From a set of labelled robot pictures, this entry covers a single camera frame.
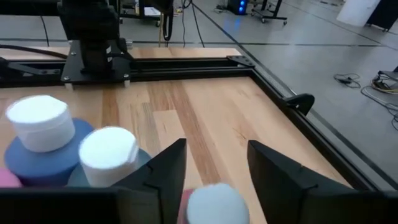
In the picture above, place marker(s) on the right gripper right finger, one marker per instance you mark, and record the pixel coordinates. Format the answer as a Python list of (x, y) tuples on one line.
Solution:
[(280, 186)]

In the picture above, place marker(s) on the large pink paint bottle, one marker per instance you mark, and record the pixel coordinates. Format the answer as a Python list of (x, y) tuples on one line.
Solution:
[(7, 180)]

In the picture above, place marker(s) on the black rolling stand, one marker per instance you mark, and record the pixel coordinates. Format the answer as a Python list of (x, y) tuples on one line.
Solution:
[(270, 15)]

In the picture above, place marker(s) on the black floor power adapter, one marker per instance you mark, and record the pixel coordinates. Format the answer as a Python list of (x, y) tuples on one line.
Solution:
[(345, 80)]

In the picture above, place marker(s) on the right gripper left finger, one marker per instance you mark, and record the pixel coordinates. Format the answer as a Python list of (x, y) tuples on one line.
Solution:
[(155, 193)]

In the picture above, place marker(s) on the small pink paint bottle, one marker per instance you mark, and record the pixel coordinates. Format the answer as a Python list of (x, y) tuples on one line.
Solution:
[(217, 205)]

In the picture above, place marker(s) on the large teal paint bottle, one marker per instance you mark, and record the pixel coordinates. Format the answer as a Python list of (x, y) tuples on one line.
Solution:
[(105, 155)]

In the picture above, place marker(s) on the large blue paint bottle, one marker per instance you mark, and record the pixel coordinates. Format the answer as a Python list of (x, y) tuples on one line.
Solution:
[(46, 168)]

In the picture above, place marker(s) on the black cabinet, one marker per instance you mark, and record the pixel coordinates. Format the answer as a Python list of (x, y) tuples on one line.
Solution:
[(387, 14)]

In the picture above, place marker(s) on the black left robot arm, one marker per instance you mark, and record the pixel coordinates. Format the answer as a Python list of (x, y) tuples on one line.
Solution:
[(90, 25)]

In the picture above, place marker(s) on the computer with blue light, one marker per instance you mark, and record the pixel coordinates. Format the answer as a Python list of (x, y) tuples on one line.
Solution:
[(238, 6)]

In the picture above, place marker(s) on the white column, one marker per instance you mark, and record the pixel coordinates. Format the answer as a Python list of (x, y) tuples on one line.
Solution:
[(357, 12)]

